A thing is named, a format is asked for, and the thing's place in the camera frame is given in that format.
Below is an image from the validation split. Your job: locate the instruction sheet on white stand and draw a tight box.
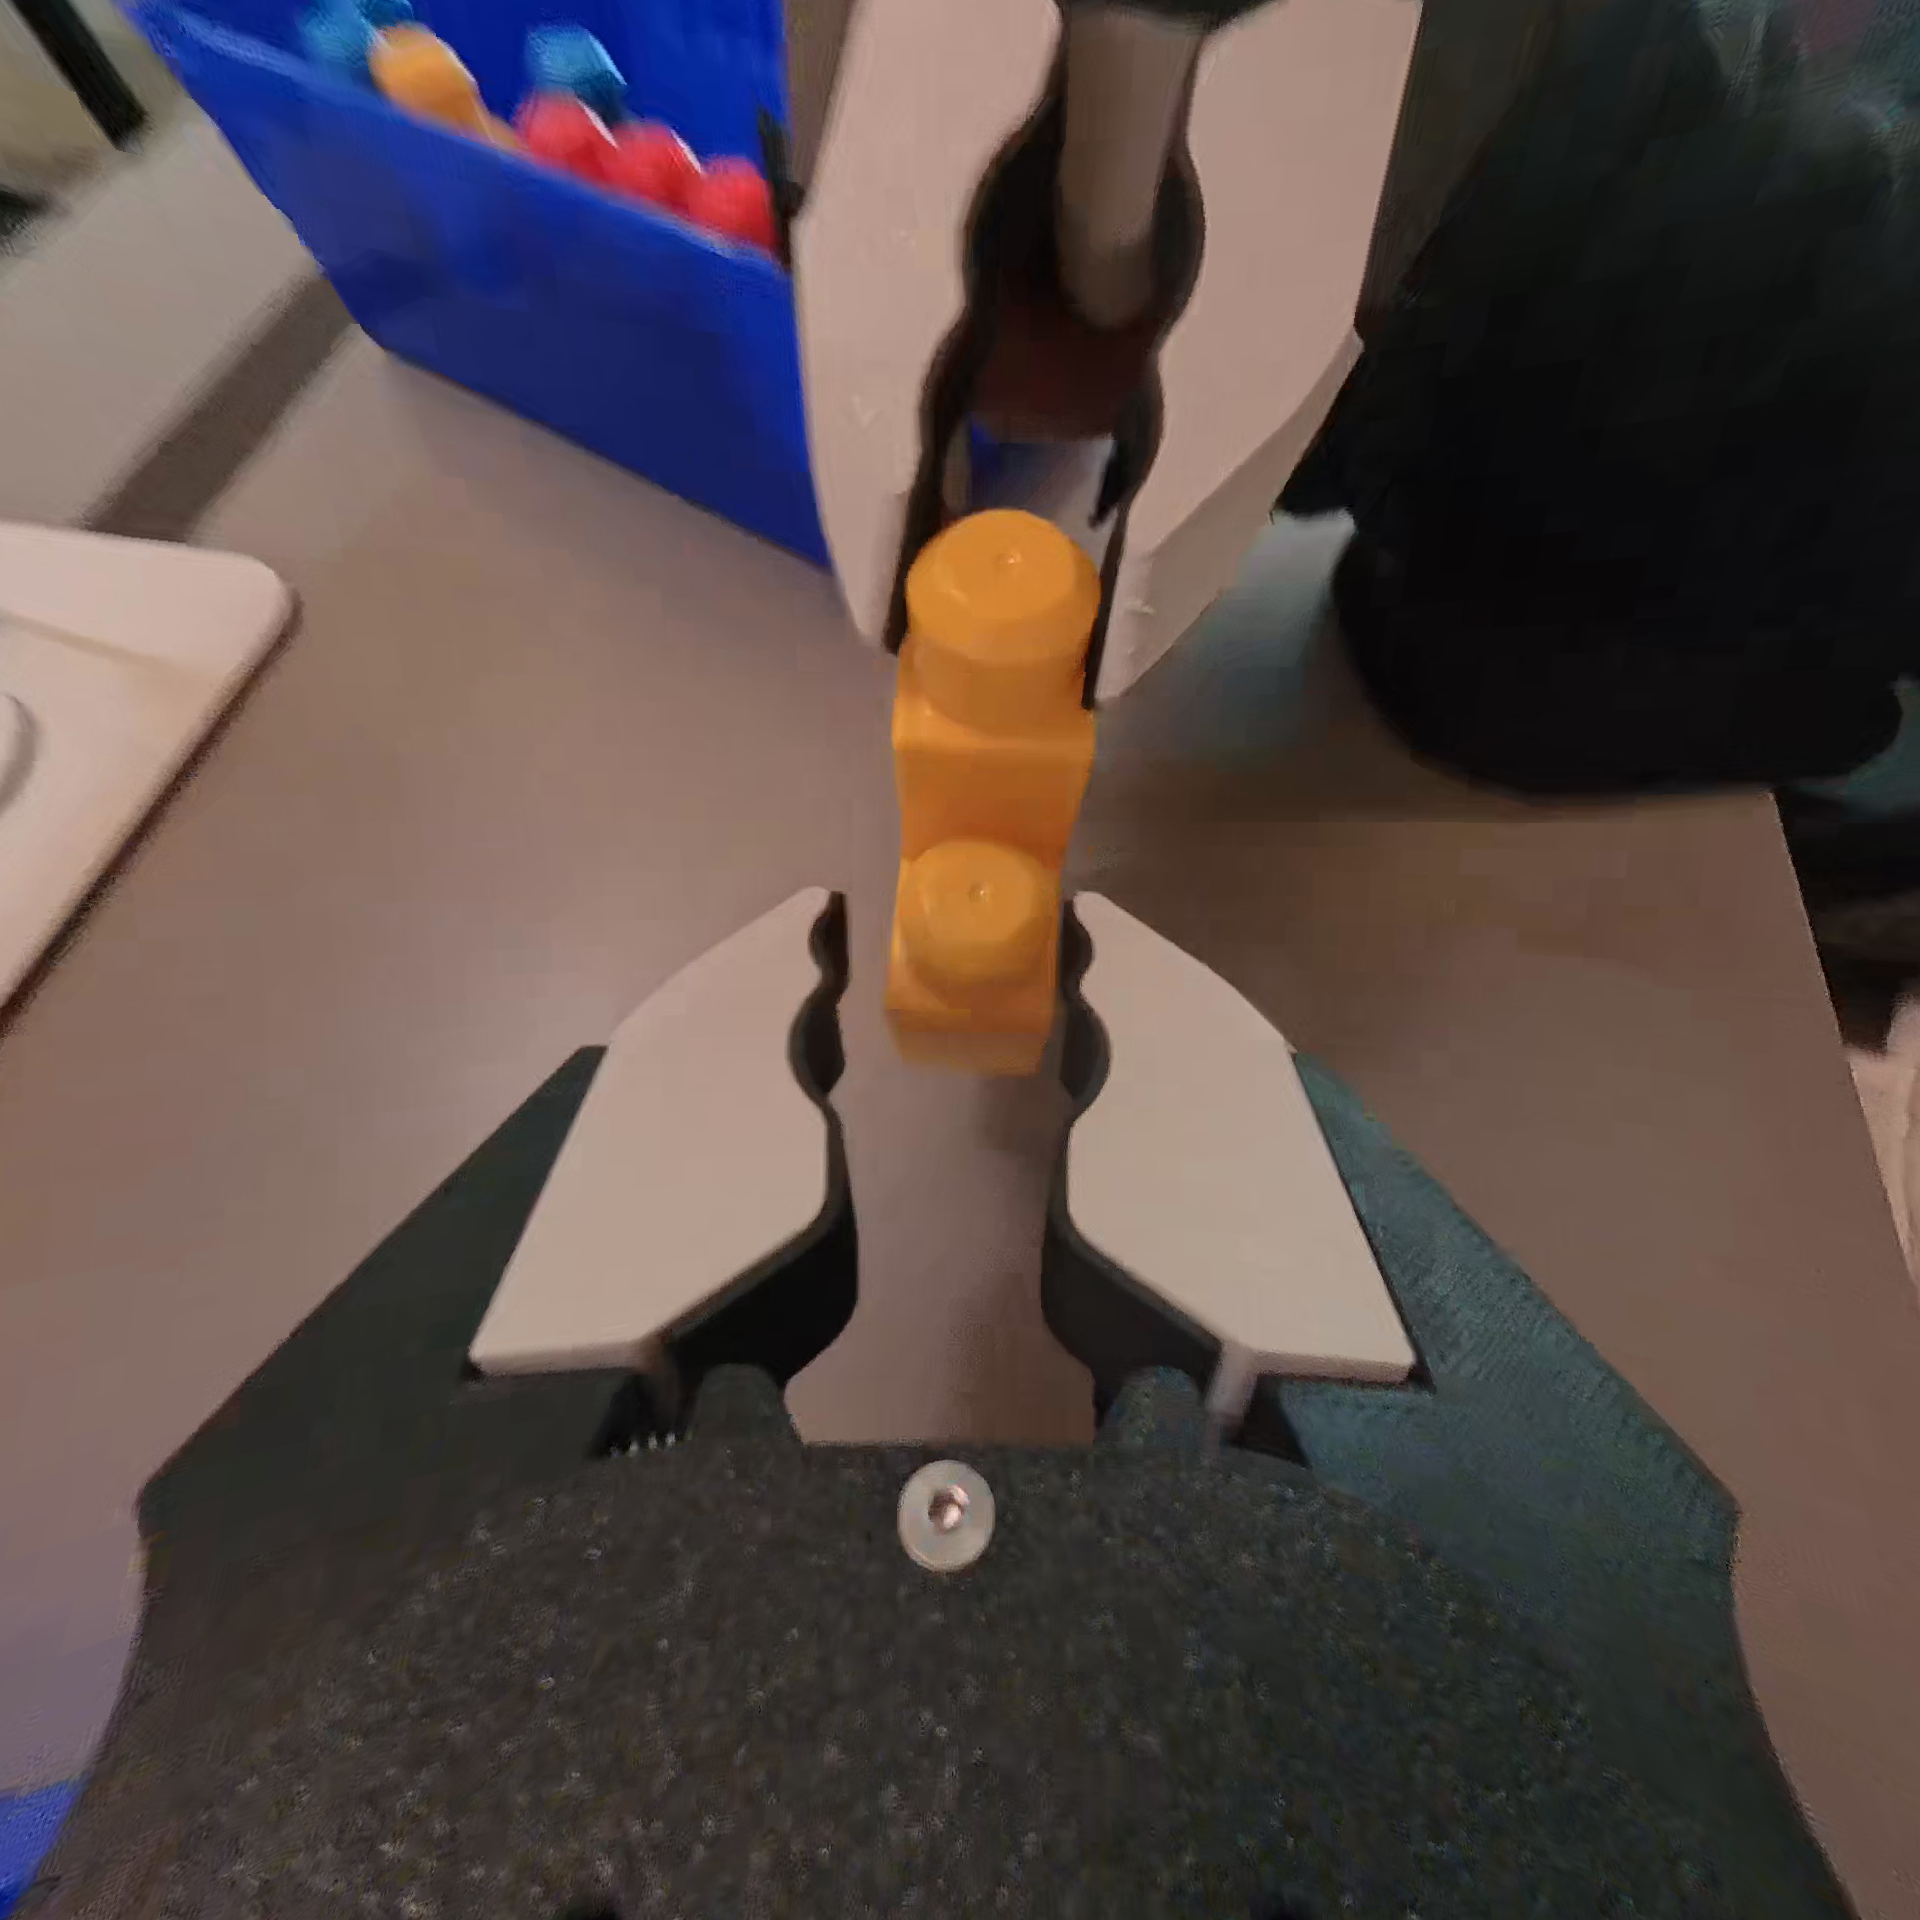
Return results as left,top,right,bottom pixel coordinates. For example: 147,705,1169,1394
0,516,297,998

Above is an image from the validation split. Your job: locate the person's right forearm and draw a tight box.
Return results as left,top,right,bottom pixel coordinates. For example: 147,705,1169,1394
1275,0,1920,788

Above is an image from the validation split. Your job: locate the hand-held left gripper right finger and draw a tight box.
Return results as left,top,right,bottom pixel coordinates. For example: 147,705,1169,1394
1043,890,1420,1389

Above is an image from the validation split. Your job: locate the light grey garment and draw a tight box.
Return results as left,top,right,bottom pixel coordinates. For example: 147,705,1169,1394
1845,1006,1920,1277

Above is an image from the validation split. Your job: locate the blue bin with block pile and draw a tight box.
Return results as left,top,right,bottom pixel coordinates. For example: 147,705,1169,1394
0,1776,85,1876

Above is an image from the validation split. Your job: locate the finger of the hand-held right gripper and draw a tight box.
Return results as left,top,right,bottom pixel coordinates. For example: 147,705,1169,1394
787,0,1074,649
1084,0,1425,711

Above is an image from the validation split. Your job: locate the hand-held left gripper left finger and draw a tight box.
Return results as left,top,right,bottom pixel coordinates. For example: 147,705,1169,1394
469,885,858,1420

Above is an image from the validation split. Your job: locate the blue bin for built steps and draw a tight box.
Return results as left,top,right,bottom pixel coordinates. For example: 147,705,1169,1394
136,0,835,568

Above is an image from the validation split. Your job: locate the yellow one-stud mega block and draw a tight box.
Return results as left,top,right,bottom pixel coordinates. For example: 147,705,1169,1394
369,29,520,143
890,506,1107,864

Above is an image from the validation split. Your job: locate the person's right hand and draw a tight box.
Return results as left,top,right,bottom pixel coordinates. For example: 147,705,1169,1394
971,288,1167,441

